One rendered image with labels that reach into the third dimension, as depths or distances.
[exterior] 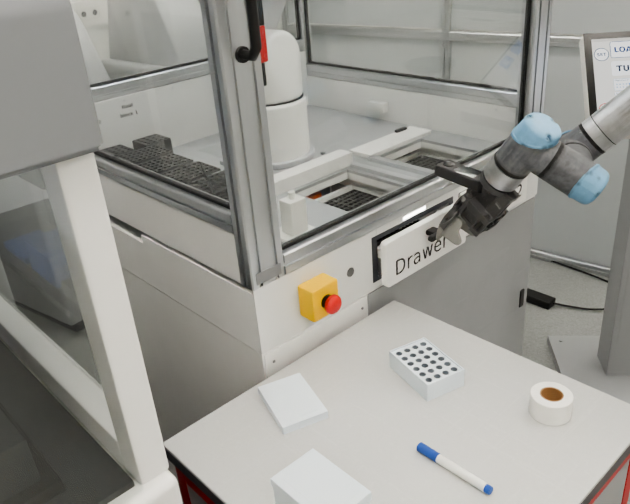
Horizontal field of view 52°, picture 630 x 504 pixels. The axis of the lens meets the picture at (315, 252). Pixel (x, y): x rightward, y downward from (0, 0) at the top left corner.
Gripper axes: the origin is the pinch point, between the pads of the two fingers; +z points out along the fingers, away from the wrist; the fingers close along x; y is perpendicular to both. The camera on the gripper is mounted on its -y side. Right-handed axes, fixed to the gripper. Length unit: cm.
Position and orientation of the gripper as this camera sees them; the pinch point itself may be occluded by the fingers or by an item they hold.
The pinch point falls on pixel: (443, 230)
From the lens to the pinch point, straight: 147.5
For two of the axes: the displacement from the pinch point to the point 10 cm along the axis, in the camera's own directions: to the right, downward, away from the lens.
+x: 7.3, -3.6, 5.8
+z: -3.3, 5.6, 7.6
